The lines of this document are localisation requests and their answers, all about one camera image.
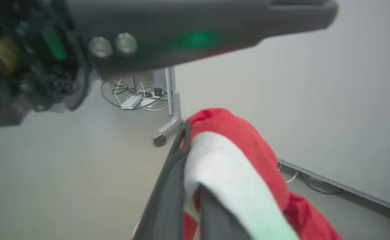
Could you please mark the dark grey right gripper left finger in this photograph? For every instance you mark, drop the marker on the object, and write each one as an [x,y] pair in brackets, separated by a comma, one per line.
[164,200]

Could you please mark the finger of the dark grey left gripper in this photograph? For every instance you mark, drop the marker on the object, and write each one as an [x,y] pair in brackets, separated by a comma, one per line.
[181,26]

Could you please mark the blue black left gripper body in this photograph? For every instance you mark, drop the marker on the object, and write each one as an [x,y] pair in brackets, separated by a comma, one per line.
[28,66]

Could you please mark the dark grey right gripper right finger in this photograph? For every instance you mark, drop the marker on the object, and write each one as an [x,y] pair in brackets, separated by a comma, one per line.
[215,220]

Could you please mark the red garment with white cuff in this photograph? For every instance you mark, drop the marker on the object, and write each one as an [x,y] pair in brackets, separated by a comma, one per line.
[241,133]

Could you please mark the black plug adapter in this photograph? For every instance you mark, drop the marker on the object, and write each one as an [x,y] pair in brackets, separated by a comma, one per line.
[158,91]

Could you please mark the grey stand leg with caster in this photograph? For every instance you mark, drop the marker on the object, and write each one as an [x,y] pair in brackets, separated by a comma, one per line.
[173,110]

